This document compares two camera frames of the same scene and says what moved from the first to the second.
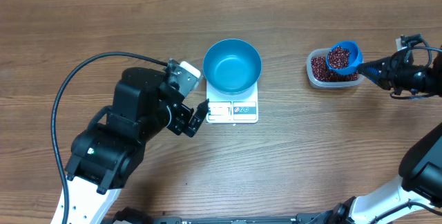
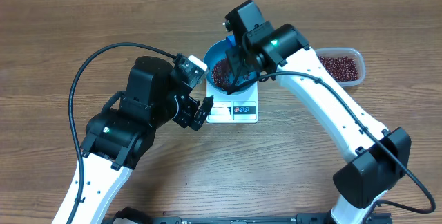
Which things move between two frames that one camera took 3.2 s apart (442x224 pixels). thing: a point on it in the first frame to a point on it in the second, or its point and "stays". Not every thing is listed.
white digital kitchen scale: (233, 109) stays
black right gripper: (388, 67) to (241, 68)
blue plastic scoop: (356, 57) to (231, 40)
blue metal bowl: (232, 66) stays
